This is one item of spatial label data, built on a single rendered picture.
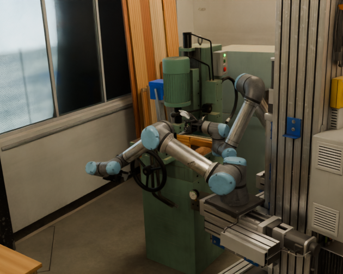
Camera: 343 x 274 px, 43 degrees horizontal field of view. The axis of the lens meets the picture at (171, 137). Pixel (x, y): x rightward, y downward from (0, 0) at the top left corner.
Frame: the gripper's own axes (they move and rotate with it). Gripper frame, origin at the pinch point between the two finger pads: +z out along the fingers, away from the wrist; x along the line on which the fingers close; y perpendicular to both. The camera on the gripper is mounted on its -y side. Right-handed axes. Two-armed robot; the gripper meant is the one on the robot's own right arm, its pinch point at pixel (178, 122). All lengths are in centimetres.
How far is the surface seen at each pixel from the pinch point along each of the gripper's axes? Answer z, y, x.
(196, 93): 5.5, -27.3, -14.3
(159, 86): 74, -75, -8
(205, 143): -9.7, -16.5, 15.9
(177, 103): 7.6, -8.5, -9.6
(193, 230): -9, -5, 74
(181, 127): 8.8, -14.9, 7.5
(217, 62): -2, -41, -34
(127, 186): 134, -98, 104
